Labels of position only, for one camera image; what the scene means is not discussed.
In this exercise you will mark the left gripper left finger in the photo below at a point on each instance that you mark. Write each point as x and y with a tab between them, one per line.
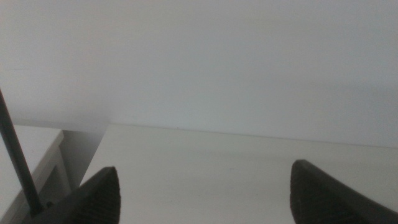
93	202

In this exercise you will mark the white side table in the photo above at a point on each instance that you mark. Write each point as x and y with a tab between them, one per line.
34	146

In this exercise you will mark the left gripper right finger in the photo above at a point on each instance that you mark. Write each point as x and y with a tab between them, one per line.
323	199

